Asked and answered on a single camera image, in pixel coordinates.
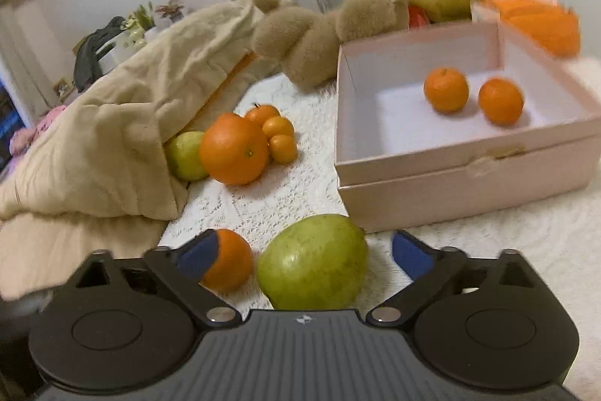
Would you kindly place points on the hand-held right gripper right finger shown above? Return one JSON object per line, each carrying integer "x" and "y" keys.
{"x": 412, "y": 257}

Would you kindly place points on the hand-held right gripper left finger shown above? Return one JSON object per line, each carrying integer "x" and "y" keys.
{"x": 199, "y": 257}

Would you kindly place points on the tangerine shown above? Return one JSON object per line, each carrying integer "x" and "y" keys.
{"x": 231, "y": 261}
{"x": 283, "y": 148}
{"x": 278, "y": 127}
{"x": 501, "y": 101}
{"x": 446, "y": 90}
{"x": 261, "y": 113}

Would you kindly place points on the pink cardboard box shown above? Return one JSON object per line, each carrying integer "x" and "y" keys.
{"x": 422, "y": 185}

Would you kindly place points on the large green pear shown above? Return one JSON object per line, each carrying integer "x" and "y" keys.
{"x": 313, "y": 262}

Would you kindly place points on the large orange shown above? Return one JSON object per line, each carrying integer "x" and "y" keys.
{"x": 233, "y": 149}

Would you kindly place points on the white lace mat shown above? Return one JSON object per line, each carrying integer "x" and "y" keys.
{"x": 281, "y": 199}

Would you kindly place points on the beige fleece blanket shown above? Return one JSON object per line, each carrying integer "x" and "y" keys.
{"x": 112, "y": 124}

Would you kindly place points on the pink cloth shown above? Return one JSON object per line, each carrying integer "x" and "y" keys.
{"x": 35, "y": 131}

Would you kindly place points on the black garment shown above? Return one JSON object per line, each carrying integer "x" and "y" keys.
{"x": 94, "y": 48}

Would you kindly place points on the brown plush toy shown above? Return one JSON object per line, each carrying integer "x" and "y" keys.
{"x": 319, "y": 39}

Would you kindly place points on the red cloth item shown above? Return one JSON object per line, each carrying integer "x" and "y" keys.
{"x": 417, "y": 16}

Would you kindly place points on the potted plants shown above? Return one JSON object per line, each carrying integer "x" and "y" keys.
{"x": 150, "y": 18}

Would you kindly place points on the orange plastic bag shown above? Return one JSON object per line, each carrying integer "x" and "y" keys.
{"x": 547, "y": 25}

